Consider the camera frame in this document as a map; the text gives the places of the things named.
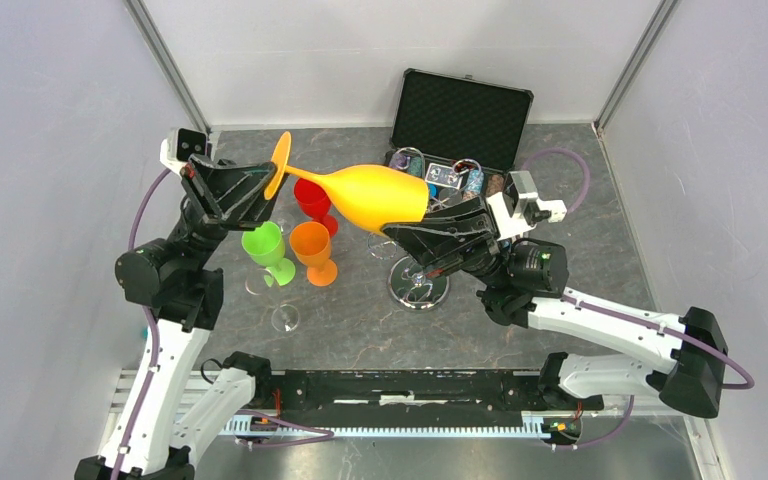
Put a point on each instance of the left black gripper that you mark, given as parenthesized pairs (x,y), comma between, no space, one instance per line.
(234,195)

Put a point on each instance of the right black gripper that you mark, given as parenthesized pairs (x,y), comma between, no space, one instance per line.
(438,238)

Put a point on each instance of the green plastic wine glass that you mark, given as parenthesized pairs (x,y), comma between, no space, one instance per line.
(265,245)

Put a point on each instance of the yellow plastic wine glass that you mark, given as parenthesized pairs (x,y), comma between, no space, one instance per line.
(368,196)

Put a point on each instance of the red plastic wine glass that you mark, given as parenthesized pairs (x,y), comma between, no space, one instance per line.
(315,203)

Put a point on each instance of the orange plastic wine glass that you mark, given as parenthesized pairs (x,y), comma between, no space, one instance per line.
(311,244)

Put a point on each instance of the clear wine glass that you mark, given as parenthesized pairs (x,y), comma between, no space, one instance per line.
(260,282)
(285,318)

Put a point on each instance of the clear wine glass front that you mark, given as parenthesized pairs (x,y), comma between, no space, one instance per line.
(260,282)

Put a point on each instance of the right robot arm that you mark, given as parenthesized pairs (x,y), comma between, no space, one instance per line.
(679,359)

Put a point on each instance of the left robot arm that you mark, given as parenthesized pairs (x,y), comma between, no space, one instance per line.
(182,300)

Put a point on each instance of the chrome wine glass rack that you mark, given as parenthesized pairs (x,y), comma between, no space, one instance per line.
(406,282)

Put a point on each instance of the blue playing card deck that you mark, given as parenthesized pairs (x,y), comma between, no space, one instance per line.
(442,175)

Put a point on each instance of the black poker chip case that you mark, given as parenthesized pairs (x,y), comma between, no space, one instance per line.
(450,118)

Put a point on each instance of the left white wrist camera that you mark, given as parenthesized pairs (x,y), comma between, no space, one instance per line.
(179,145)

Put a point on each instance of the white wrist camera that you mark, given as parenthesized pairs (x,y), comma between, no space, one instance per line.
(518,208)
(179,145)

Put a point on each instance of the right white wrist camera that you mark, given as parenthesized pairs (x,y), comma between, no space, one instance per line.
(518,208)

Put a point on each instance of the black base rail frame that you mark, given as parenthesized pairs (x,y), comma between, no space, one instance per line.
(260,407)

